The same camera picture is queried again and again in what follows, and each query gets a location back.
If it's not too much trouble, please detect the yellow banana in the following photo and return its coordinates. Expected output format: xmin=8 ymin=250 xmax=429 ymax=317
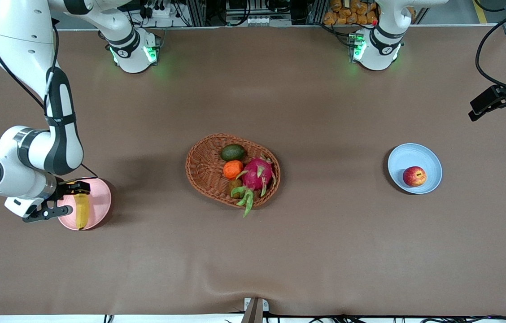
xmin=75 ymin=193 xmax=90 ymax=230

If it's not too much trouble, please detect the red apple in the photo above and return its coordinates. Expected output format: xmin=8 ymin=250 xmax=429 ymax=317
xmin=402 ymin=166 xmax=427 ymax=188

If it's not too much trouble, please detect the pink plate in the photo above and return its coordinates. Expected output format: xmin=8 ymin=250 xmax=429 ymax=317
xmin=57 ymin=178 xmax=112 ymax=231

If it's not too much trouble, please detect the blue plate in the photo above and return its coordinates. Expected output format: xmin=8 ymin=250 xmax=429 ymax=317
xmin=387 ymin=143 xmax=443 ymax=195

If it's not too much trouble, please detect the brown wicker basket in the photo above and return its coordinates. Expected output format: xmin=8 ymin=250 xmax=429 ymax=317
xmin=185 ymin=133 xmax=281 ymax=209

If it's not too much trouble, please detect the orange tangerine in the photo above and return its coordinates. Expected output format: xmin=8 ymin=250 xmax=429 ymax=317
xmin=223 ymin=160 xmax=244 ymax=180

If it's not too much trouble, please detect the dark green avocado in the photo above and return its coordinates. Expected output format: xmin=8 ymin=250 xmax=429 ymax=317
xmin=221 ymin=144 xmax=247 ymax=162

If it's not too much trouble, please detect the bag of orange items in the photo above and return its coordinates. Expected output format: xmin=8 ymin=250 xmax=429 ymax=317
xmin=323 ymin=0 xmax=379 ymax=26

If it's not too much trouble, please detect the pink dragon fruit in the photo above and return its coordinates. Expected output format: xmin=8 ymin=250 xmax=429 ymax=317
xmin=231 ymin=155 xmax=277 ymax=218

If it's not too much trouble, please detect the white power strip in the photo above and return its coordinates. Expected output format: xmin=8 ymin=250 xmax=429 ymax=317
xmin=139 ymin=0 xmax=177 ymax=19

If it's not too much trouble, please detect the grey electrical unit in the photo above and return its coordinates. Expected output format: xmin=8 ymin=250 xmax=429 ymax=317
xmin=225 ymin=0 xmax=274 ymax=26

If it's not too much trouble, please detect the metal table edge bracket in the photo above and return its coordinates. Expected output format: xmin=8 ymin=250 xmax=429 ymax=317
xmin=240 ymin=297 xmax=270 ymax=323

